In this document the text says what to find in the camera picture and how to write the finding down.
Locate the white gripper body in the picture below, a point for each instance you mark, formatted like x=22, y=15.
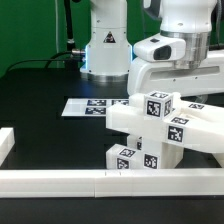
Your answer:
x=176, y=64

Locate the white tagged cube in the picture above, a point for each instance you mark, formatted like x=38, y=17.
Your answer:
x=158, y=105

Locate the white chair back frame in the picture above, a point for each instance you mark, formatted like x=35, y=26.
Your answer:
x=191, y=125

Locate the white chair seat part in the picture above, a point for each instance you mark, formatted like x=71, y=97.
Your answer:
x=169, y=155

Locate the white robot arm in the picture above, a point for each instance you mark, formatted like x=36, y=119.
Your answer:
x=108, y=55

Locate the white right fence wall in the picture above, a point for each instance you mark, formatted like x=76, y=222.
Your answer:
x=220, y=158

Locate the white fence wall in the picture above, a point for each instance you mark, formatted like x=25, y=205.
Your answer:
x=7, y=142
x=111, y=183
x=220, y=158

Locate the white marker base plate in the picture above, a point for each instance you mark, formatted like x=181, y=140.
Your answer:
x=84, y=107

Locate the white front fence wall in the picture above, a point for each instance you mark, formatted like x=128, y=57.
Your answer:
x=111, y=183

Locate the white left fence wall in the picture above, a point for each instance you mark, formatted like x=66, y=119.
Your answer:
x=7, y=142

